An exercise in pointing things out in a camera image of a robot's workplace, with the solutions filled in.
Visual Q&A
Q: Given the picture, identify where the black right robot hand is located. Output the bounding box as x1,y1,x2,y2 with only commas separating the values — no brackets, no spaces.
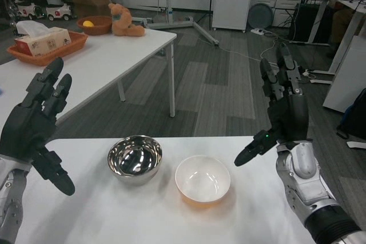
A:
233,43,310,167

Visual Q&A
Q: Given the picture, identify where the grey round tray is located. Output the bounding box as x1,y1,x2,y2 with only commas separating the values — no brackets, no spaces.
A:
248,2,274,29

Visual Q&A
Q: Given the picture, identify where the shiny metal bowl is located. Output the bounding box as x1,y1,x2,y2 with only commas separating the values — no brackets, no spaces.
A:
107,135,164,186

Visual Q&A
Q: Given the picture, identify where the white and orange bowl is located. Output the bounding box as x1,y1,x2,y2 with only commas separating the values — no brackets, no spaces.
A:
174,155,232,205

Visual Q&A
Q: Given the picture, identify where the dark blue backpack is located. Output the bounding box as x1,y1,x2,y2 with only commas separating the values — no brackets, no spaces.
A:
336,88,366,142

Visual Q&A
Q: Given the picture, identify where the white office desk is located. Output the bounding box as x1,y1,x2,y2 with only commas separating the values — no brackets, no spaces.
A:
300,0,366,75

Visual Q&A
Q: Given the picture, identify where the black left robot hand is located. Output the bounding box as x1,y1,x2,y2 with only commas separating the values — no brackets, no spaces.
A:
0,57,76,197

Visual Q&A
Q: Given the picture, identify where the white cable on floor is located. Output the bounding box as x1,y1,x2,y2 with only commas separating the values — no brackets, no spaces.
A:
216,31,292,66

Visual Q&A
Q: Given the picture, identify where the metal stand with base legs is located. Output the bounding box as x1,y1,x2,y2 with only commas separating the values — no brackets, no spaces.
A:
134,0,221,47

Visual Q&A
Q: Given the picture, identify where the white drawer unit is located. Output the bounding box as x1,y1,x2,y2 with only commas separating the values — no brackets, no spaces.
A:
251,0,304,27

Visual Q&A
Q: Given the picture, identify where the round brown wicker bowl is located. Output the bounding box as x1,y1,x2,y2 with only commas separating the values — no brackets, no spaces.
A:
77,15,113,35

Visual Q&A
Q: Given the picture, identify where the tissue box with tissue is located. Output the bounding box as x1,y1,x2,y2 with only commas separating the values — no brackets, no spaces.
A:
14,21,71,57

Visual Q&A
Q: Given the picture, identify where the black computer tower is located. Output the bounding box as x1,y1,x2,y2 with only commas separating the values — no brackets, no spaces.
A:
289,3,335,44

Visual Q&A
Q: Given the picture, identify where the white low partition cabinet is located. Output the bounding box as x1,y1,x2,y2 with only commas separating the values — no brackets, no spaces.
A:
322,35,366,113

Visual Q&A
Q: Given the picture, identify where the brown teddy bear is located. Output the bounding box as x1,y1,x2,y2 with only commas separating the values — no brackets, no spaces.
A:
108,2,146,37

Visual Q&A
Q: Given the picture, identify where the orange rectangular wicker basket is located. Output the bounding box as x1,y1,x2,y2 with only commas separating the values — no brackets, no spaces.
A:
6,30,90,67

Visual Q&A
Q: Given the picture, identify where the white toy ride-on car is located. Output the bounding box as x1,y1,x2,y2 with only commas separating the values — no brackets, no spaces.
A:
45,3,74,22
14,1,46,21

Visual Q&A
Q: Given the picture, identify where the long white table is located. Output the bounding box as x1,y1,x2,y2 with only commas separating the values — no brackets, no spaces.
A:
0,23,178,130

